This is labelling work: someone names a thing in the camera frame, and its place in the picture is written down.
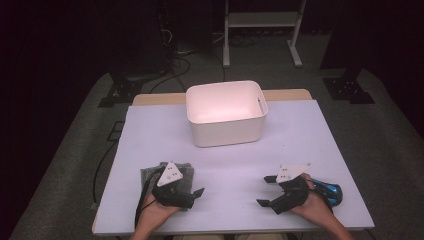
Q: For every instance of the white table cover sheet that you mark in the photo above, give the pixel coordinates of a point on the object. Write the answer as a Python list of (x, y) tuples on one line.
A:
[(233, 186)]

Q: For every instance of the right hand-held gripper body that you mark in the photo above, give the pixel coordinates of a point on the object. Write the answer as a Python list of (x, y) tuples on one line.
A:
[(293, 195)]

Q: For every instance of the wooden table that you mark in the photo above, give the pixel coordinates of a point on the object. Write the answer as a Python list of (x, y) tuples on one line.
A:
[(156, 99)]

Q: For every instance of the white plastic storage box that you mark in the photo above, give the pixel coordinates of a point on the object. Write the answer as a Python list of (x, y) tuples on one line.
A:
[(226, 133)]

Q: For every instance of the grey fuzzy cloth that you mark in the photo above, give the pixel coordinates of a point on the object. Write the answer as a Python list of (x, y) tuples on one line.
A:
[(187, 173)]

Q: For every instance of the person's left hand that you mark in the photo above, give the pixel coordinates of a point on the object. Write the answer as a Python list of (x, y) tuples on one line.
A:
[(153, 213)]

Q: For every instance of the black stand base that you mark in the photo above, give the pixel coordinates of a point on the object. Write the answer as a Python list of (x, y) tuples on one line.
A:
[(348, 90), (121, 91)]

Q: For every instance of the dark equipment rack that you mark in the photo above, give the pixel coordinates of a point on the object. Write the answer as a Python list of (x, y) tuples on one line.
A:
[(190, 23)]

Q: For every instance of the white metal stand frame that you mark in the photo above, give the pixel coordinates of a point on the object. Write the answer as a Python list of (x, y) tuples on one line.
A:
[(263, 19)]

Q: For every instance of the blue and black toy car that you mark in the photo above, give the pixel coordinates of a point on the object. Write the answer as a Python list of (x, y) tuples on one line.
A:
[(333, 193)]

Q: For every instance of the black rectangular floor frame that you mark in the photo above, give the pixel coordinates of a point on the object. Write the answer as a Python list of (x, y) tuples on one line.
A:
[(115, 131)]

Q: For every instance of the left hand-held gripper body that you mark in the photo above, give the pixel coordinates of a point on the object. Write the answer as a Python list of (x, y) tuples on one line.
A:
[(173, 198)]

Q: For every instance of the person's right hand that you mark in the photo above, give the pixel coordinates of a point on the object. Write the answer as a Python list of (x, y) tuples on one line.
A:
[(311, 208)]

